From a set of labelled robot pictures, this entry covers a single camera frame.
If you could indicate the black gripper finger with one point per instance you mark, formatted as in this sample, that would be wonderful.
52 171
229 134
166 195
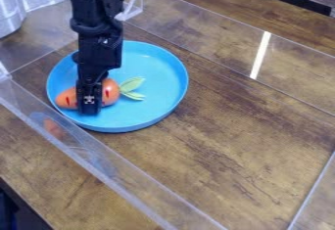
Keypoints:
89 89

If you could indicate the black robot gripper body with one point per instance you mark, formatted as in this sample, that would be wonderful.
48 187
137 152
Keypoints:
101 32

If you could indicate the orange toy carrot green leaves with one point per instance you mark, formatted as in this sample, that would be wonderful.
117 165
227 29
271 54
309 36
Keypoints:
111 92

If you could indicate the blue round plastic tray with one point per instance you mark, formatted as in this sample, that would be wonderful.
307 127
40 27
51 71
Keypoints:
153 79

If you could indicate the clear acrylic corner bracket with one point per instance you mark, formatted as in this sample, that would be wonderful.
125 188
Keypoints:
133 9

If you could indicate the clear acrylic barrier wall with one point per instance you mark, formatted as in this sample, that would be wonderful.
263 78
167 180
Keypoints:
242 158

